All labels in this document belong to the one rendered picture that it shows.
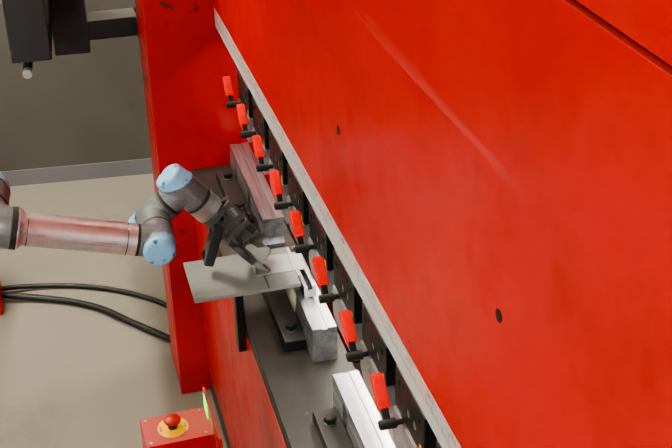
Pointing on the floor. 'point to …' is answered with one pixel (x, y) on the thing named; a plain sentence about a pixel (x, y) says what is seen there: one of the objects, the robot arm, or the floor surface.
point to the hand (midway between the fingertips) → (261, 263)
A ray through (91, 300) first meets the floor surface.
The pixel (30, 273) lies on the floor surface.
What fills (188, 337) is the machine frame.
